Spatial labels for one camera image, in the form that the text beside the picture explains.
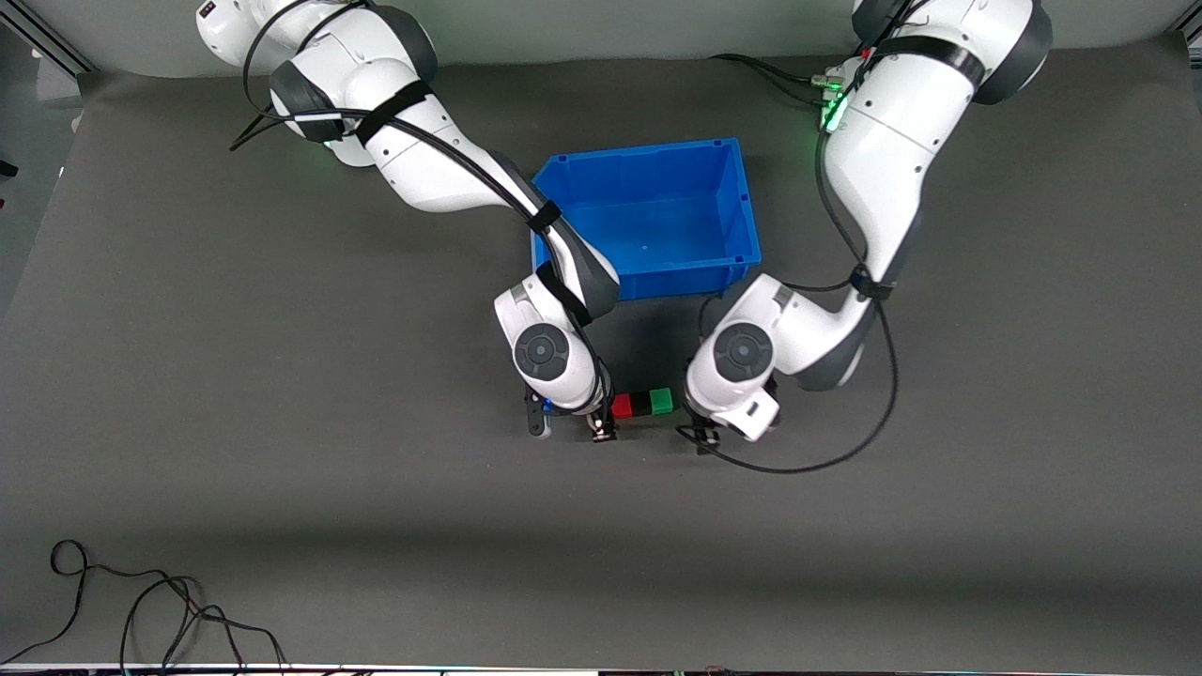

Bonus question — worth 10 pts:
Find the black left arm base cable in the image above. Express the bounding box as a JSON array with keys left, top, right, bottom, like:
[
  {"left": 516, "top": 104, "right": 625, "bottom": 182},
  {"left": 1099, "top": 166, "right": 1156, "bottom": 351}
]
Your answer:
[{"left": 709, "top": 52, "right": 846, "bottom": 104}]

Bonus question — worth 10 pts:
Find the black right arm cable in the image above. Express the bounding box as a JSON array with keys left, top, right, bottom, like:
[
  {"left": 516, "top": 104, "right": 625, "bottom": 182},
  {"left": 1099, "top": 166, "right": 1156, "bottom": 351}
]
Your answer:
[{"left": 229, "top": 0, "right": 616, "bottom": 419}]

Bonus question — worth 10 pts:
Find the thin black loose cable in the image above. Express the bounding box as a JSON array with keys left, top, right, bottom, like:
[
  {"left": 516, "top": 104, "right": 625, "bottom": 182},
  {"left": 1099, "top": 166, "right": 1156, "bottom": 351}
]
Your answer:
[
  {"left": 120, "top": 575, "right": 287, "bottom": 676},
  {"left": 0, "top": 540, "right": 203, "bottom": 665}
]

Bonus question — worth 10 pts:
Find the dark gray table mat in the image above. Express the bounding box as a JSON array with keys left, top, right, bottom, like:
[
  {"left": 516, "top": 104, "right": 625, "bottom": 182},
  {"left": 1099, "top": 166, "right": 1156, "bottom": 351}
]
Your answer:
[{"left": 0, "top": 33, "right": 1202, "bottom": 673}]

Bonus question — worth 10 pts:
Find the blue plastic storage bin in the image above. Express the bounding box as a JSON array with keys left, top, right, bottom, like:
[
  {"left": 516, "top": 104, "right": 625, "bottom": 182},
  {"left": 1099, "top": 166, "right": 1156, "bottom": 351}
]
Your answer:
[{"left": 531, "top": 137, "right": 763, "bottom": 302}]

